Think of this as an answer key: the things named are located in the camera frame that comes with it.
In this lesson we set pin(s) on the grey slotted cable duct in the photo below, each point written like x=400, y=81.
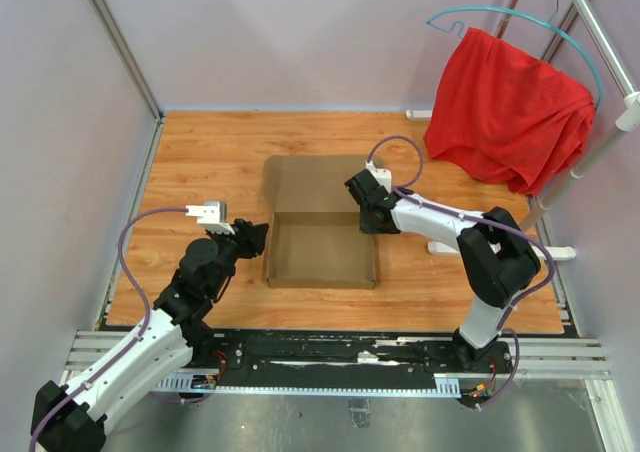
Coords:
x=324, y=381

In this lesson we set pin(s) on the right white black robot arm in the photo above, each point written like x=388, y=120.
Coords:
x=498, y=260

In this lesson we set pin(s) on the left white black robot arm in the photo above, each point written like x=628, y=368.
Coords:
x=79, y=415

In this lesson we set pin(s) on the brown cardboard box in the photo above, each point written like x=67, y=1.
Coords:
x=314, y=238

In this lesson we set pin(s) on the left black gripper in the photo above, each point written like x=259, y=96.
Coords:
x=250, y=237

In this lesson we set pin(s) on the aluminium corner post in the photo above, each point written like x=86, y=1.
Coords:
x=113, y=31

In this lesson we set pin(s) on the white metal clothes rack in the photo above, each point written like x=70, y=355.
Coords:
x=575, y=122

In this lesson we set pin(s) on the aluminium frame rail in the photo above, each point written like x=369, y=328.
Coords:
x=539, y=357

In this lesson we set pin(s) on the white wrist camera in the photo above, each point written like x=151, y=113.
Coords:
x=382, y=175
x=212, y=216

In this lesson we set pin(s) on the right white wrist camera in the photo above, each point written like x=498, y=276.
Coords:
x=382, y=175

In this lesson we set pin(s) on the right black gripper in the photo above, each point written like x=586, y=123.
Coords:
x=366, y=227

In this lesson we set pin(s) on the red cloth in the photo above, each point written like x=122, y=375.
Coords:
x=510, y=117

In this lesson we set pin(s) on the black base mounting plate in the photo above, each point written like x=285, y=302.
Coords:
x=245, y=350

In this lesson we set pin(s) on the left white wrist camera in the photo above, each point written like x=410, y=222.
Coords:
x=212, y=216

